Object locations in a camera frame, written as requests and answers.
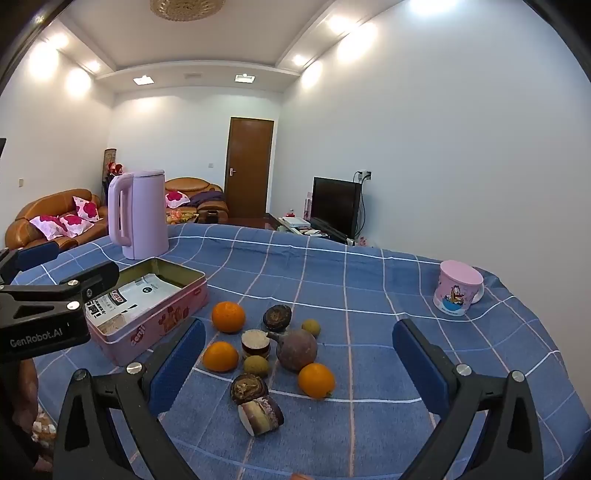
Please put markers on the square ceiling light panel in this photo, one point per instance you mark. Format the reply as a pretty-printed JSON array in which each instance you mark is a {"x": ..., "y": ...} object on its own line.
[
  {"x": 244, "y": 77},
  {"x": 143, "y": 80}
]

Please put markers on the ceiling air vent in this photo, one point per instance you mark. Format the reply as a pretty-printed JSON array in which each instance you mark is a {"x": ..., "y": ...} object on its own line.
[{"x": 194, "y": 75}]

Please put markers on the pink electric kettle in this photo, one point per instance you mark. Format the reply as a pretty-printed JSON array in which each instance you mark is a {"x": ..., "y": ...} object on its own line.
[{"x": 143, "y": 212}]

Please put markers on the orange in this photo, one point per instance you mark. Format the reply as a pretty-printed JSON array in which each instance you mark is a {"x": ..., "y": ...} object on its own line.
[
  {"x": 316, "y": 381},
  {"x": 220, "y": 357},
  {"x": 228, "y": 317}
]

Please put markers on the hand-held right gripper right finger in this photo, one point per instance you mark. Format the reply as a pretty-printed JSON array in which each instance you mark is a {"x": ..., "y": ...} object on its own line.
[{"x": 418, "y": 367}]

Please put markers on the coffee table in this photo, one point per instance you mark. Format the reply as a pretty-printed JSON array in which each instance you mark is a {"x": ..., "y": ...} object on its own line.
[{"x": 182, "y": 215}]

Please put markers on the wall socket with plugs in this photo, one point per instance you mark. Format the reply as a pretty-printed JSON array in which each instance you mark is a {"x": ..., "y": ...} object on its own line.
[{"x": 363, "y": 174}]

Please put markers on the purple passion fruit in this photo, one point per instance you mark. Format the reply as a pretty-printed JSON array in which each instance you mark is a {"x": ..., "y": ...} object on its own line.
[{"x": 298, "y": 353}]

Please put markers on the purple blanket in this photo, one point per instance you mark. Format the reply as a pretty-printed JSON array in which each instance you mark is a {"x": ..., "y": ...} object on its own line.
[{"x": 207, "y": 199}]

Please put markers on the longan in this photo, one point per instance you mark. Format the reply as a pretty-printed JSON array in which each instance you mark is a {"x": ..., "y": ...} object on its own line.
[
  {"x": 255, "y": 365},
  {"x": 310, "y": 327}
]

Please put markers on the tall brown floor vase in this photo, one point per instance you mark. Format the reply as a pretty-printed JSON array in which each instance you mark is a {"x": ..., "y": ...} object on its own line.
[{"x": 110, "y": 157}]

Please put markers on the dark wooden television stand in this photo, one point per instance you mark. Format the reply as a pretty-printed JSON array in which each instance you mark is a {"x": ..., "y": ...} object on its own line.
[{"x": 286, "y": 226}]

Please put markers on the pink flowers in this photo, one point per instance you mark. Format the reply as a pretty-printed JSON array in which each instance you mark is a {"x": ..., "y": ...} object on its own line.
[{"x": 363, "y": 241}]

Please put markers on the black television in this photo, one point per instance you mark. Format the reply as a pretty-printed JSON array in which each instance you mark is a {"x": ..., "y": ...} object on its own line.
[{"x": 334, "y": 205}]

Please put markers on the white printed packet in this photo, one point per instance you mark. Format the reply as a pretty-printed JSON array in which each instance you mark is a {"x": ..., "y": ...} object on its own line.
[{"x": 138, "y": 293}]

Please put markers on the cut brown fruit beige face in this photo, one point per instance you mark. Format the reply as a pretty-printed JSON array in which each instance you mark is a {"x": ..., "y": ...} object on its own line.
[
  {"x": 255, "y": 344},
  {"x": 261, "y": 415}
]

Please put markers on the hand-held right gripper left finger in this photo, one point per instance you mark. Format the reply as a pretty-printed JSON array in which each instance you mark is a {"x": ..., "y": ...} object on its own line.
[{"x": 180, "y": 367}]

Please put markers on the blue checked tablecloth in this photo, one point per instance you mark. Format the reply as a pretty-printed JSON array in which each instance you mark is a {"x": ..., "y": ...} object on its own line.
[{"x": 369, "y": 300}]

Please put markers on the pink tin box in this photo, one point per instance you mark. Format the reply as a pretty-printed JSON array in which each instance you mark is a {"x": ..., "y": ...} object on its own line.
[{"x": 152, "y": 325}]

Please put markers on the recessed ceiling spotlight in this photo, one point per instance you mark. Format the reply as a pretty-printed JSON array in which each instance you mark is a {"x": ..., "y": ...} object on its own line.
[
  {"x": 92, "y": 65},
  {"x": 299, "y": 59},
  {"x": 337, "y": 22}
]

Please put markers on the white flat box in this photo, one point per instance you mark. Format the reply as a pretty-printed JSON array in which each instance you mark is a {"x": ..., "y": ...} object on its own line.
[{"x": 295, "y": 221}]

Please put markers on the brown leather armchair sofa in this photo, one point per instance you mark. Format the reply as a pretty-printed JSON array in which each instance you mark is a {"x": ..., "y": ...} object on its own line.
[{"x": 194, "y": 186}]

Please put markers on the round ceiling lamp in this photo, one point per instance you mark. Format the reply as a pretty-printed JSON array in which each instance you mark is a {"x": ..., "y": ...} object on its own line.
[{"x": 187, "y": 8}]

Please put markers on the pink floral cushion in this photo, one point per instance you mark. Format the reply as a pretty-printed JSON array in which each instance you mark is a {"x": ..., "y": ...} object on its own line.
[
  {"x": 71, "y": 225},
  {"x": 46, "y": 226},
  {"x": 177, "y": 198},
  {"x": 86, "y": 207}
]

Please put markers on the pink cartoon cup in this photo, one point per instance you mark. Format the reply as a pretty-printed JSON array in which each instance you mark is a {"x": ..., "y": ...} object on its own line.
[{"x": 455, "y": 288}]

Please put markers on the dark brown round fruit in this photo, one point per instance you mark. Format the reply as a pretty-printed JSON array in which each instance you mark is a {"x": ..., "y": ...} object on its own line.
[
  {"x": 277, "y": 317},
  {"x": 249, "y": 389}
]

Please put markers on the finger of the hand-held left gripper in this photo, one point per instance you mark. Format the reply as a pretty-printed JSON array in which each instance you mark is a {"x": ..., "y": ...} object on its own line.
[
  {"x": 92, "y": 279},
  {"x": 37, "y": 254}
]

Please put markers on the brown wooden door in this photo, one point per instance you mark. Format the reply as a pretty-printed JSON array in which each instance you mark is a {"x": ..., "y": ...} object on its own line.
[{"x": 249, "y": 166}]

